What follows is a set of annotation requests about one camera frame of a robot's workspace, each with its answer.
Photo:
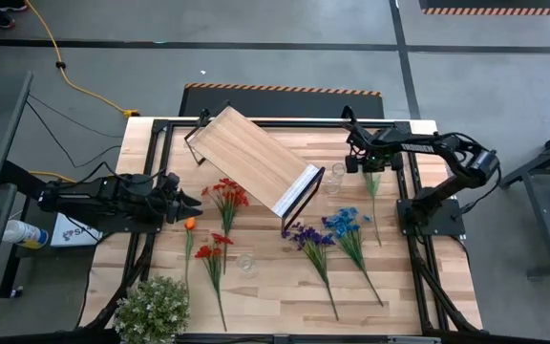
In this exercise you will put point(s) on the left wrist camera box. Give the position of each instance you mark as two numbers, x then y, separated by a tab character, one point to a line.
171	181

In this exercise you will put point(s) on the wooden shelf with black frame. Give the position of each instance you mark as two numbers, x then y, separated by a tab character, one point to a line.
251	157

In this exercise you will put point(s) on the white spray can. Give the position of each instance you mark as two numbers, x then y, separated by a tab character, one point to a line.
22	233

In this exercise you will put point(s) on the green bush with white blossoms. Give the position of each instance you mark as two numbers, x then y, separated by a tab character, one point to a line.
153	310

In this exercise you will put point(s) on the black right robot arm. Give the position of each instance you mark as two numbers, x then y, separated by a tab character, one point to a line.
466	157

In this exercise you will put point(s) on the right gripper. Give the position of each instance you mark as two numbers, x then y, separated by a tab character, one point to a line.
375	143

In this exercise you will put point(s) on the orange artificial tulip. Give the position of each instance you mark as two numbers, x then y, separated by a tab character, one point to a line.
189	223

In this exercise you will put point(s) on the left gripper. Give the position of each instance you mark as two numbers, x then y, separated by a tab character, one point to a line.
167	208

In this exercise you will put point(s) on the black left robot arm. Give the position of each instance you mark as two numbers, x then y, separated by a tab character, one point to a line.
89	196

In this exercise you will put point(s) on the large red artificial flower bunch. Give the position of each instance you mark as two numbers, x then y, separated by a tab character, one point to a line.
229	196

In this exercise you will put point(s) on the white box with logo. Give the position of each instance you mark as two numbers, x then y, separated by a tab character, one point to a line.
65	236

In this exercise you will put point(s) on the black desk support beam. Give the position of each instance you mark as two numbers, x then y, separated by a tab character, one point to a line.
22	179

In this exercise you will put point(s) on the purple artificial flower bunch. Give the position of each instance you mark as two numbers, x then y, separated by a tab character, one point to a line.
310	236

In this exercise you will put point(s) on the clear glass vase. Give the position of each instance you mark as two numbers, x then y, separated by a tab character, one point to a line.
334	181
246	265

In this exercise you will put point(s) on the small red artificial flower bunch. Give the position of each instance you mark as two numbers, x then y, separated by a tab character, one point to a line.
205	251

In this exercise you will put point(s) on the blue artificial flower bunch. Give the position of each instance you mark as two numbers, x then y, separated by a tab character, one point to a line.
346	224

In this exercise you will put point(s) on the black frame clamp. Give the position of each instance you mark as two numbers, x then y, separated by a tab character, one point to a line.
350	113
203	114

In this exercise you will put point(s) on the black mat with striped edge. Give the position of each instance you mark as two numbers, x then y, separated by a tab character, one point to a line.
494	4
280	102

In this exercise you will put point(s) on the dark red artificial tulip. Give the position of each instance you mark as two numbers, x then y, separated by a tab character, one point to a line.
373	184

